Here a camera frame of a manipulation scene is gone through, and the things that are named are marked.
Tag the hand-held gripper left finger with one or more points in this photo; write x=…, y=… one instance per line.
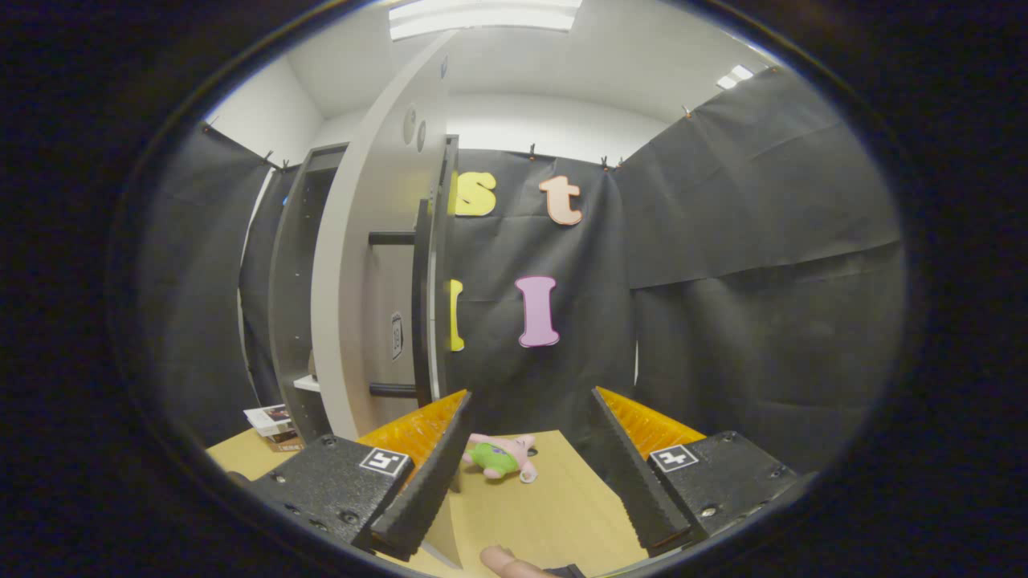
x=434, y=474

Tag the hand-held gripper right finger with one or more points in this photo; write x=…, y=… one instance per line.
x=634, y=474

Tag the white book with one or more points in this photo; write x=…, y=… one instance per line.
x=269, y=417

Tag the beige shoe cabinet door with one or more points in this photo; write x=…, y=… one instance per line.
x=361, y=305

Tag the long ceiling light panel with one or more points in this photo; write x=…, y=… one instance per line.
x=482, y=18

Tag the small ceiling light panel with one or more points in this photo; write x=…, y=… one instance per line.
x=735, y=77

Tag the pink and green plush toy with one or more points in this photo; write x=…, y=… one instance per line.
x=498, y=456

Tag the black backdrop cloth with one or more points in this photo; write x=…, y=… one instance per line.
x=763, y=241

